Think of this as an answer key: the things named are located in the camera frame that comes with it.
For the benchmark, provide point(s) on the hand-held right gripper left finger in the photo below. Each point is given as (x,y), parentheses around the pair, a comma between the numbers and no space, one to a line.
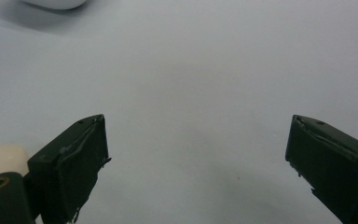
(74,168)

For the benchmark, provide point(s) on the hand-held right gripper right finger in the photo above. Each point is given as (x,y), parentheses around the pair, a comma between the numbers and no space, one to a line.
(332,161)

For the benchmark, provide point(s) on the cream rounded object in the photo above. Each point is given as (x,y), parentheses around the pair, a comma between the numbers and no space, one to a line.
(3,158)

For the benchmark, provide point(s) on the white rounded object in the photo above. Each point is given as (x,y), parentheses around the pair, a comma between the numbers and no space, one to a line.
(56,3)

